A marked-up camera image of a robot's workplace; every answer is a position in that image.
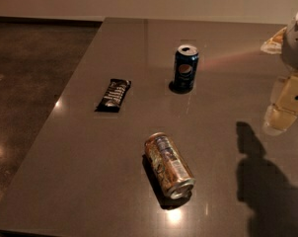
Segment black rxbar chocolate bar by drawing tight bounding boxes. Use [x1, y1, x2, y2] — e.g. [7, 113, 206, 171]
[96, 78, 131, 113]

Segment gold energy drink can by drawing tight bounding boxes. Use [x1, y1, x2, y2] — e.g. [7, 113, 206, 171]
[144, 132, 195, 199]

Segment blue pepsi can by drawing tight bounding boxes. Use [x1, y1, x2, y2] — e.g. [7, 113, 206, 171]
[173, 44, 199, 93]

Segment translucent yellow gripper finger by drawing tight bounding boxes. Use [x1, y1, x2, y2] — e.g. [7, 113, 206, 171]
[263, 72, 298, 136]
[261, 27, 287, 54]

